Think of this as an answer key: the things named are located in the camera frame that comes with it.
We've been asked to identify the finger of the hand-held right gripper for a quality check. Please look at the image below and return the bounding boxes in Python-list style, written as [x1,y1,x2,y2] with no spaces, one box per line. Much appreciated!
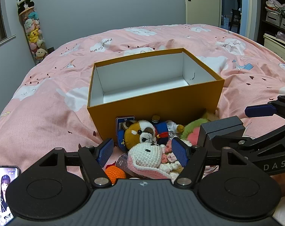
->
[211,123,285,157]
[244,95,285,124]

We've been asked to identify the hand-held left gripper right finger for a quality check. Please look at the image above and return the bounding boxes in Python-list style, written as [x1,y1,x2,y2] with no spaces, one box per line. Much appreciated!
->
[171,137,261,190]

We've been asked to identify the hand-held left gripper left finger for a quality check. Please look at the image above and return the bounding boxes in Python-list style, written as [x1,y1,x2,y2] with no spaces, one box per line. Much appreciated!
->
[25,138,115,189]

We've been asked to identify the pink fluffy plush peach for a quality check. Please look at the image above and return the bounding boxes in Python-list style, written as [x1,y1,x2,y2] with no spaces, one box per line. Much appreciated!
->
[180,112,218,146]

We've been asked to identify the orange crochet ball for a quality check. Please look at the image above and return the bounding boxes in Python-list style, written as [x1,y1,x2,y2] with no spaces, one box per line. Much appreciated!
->
[105,161,127,185]

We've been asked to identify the orange cardboard box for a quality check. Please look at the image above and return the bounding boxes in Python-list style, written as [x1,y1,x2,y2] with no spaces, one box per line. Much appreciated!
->
[87,47,225,144]

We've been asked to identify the white pink crochet doll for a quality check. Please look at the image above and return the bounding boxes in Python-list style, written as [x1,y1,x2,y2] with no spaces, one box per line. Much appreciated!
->
[127,142,184,181]

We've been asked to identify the brown white plush dog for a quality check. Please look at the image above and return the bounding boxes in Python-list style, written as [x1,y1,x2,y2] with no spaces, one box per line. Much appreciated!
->
[116,115,184,152]

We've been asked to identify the dark grey box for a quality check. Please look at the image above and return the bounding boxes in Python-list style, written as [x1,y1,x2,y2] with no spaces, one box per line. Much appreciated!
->
[197,116,246,147]

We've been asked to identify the person's right hand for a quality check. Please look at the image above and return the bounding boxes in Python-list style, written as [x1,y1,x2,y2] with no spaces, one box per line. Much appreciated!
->
[271,172,285,197]

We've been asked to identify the blue white card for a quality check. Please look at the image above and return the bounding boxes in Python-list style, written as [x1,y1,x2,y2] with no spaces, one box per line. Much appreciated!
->
[116,116,135,136]

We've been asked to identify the white storage bin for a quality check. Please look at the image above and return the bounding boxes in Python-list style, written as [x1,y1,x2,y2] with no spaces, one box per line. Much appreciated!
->
[263,33,285,66]

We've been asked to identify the dark shelf unit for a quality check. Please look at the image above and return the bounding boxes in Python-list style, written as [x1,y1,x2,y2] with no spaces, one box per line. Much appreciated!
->
[259,0,285,66]

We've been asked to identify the dark chair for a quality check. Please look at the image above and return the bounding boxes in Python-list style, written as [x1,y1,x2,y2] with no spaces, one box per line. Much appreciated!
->
[231,0,242,26]

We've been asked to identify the folded pale clothes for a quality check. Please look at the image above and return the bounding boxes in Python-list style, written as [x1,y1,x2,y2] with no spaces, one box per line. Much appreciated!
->
[265,0,285,13]

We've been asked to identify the smartphone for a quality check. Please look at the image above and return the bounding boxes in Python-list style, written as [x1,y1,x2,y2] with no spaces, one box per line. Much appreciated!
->
[0,166,21,224]

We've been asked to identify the white door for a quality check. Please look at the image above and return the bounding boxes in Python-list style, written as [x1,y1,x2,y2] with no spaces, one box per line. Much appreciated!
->
[184,0,222,27]

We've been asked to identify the clear tube of plush toys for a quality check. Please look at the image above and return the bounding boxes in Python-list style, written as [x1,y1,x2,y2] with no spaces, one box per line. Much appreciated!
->
[18,6,49,66]

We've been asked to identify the panda plush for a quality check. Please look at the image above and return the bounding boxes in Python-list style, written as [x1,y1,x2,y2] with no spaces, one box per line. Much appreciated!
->
[16,0,35,15]

